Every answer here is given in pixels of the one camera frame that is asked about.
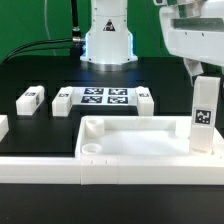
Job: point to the black vertical cable connector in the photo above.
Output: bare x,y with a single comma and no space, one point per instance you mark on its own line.
75,22

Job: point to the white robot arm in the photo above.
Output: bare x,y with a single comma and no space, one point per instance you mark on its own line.
109,43

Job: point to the white desk top tray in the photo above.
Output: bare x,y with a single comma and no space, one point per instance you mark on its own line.
139,136

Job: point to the white marker plate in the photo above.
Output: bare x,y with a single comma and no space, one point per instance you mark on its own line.
106,96

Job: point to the white left fence piece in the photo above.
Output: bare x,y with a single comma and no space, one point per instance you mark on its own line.
4,128

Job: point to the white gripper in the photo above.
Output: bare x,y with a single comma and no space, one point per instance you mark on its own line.
193,30

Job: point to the white front fence wall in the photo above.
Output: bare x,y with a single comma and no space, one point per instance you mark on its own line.
156,170

